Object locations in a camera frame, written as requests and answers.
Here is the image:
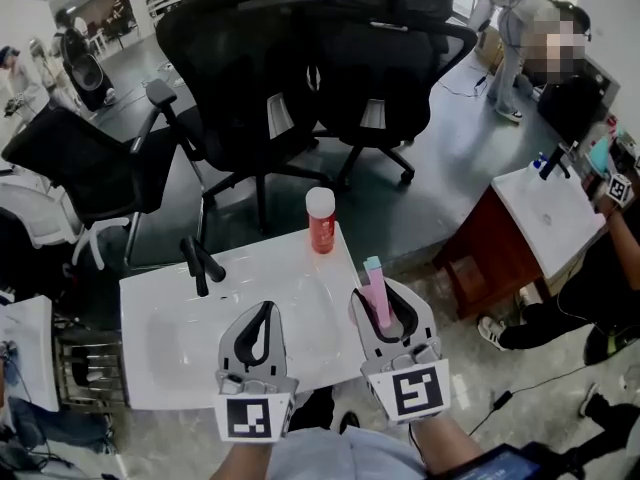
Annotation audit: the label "black chest-mounted tablet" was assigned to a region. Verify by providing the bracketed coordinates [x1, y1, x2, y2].
[429, 441, 587, 480]

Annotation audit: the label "person's right forearm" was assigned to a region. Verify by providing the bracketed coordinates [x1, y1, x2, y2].
[408, 415, 487, 475]

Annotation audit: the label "metal wire rack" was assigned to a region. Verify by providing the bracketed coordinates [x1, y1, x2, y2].
[52, 340, 129, 410]

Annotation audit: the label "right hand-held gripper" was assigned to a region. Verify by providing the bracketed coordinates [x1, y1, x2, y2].
[348, 277, 452, 426]

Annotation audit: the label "white mesh chair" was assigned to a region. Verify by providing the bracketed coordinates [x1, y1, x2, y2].
[0, 175, 132, 272]

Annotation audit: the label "black office chair with headrest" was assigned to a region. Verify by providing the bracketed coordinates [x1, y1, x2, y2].
[299, 0, 479, 192]
[155, 0, 326, 234]

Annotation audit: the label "person's light blue shirt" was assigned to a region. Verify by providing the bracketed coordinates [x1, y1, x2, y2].
[268, 424, 427, 480]

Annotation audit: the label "black power cable with adapter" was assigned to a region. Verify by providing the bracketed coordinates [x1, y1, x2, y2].
[467, 362, 592, 437]

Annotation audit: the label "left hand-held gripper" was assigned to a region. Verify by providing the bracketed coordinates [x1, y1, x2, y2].
[213, 300, 300, 444]

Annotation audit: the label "cardboard box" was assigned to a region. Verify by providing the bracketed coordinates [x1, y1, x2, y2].
[474, 27, 504, 70]

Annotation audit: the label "black mesh armchair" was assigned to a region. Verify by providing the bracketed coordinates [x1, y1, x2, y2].
[1, 78, 206, 269]

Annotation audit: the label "red bottle with white cap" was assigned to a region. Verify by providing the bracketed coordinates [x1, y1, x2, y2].
[305, 186, 338, 256]

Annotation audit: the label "black cabinet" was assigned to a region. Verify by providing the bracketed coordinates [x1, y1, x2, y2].
[537, 57, 622, 145]

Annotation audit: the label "black faucet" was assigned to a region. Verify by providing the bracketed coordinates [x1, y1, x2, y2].
[538, 142, 572, 181]
[179, 235, 227, 298]

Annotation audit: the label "thin floor cable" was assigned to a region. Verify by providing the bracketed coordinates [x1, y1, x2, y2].
[437, 62, 489, 100]

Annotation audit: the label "person's left forearm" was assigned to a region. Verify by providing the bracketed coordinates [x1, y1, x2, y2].
[208, 440, 277, 480]

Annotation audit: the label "person's black trousers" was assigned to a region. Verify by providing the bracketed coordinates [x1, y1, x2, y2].
[288, 386, 336, 432]

